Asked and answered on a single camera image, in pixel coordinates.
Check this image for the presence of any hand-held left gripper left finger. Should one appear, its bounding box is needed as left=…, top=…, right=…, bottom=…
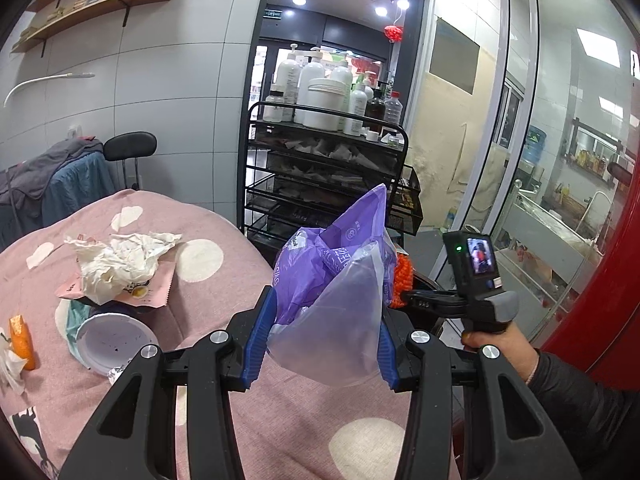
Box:
left=59, top=285, right=281, bottom=480

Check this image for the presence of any orange fuzzy item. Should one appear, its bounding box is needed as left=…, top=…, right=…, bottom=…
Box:
left=392, top=255, right=414, bottom=308

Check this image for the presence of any slim white pump bottle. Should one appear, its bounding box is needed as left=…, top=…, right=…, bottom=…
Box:
left=349, top=72, right=371, bottom=136

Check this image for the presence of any black wire trolley rack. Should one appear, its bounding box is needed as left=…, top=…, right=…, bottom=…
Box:
left=242, top=101, right=422, bottom=261

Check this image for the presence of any brown glass bottle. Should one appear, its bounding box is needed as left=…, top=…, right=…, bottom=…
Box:
left=366, top=87, right=387, bottom=123

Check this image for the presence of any small white black-capped bottle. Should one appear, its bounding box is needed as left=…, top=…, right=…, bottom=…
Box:
left=263, top=90, right=285, bottom=122

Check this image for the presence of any purple plastic bag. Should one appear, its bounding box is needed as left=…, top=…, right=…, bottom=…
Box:
left=267, top=183, right=401, bottom=388

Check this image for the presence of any glass door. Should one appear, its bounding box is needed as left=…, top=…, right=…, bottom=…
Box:
left=427, top=0, right=546, bottom=281

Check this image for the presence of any pink snack packet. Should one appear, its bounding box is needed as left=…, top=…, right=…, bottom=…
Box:
left=54, top=260, right=177, bottom=309

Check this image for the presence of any blue water jug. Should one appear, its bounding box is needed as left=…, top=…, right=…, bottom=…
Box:
left=522, top=125, right=548, bottom=166

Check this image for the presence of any tall white pump bottle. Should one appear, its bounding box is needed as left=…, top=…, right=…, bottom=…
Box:
left=276, top=44, right=302, bottom=111
left=300, top=47, right=327, bottom=126

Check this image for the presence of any crumpled white tissue paper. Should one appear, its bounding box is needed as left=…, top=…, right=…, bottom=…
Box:
left=64, top=231, right=183, bottom=306

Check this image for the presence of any grey clothing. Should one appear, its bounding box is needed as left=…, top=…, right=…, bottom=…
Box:
left=0, top=137, right=106, bottom=206

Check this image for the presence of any white green-topped pump bottle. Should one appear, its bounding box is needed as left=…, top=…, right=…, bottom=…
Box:
left=329, top=52, right=354, bottom=86

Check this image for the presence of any black stool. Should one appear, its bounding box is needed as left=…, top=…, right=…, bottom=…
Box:
left=103, top=131, right=157, bottom=191

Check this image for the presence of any orange peel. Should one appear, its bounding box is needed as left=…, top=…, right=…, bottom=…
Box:
left=9, top=314, right=38, bottom=372

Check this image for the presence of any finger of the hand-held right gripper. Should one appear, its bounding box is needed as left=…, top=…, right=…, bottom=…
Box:
left=399, top=287, right=427, bottom=314

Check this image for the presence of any pink dotted blanket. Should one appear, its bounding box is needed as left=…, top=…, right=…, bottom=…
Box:
left=0, top=187, right=456, bottom=480

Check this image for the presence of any wide white jar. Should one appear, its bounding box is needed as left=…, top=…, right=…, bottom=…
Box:
left=303, top=78, right=348, bottom=130

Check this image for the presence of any clear red-capped bottle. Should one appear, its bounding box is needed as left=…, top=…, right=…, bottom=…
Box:
left=384, top=91, right=403, bottom=126

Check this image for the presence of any white paper cup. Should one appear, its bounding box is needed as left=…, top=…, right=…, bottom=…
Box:
left=75, top=312, right=160, bottom=376

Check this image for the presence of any red door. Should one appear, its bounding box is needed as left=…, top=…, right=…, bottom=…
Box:
left=540, top=95, right=640, bottom=391

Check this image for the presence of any person's right hand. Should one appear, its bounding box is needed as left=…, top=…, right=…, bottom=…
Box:
left=460, top=329, right=541, bottom=387

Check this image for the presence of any teal crumpled wrapper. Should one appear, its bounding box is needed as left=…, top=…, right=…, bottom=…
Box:
left=64, top=300, right=92, bottom=356

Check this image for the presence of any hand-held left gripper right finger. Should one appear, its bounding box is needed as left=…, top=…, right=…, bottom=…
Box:
left=372, top=305, right=583, bottom=480

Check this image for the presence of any person's right forearm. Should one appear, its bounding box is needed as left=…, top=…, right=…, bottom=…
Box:
left=525, top=350, right=640, bottom=480

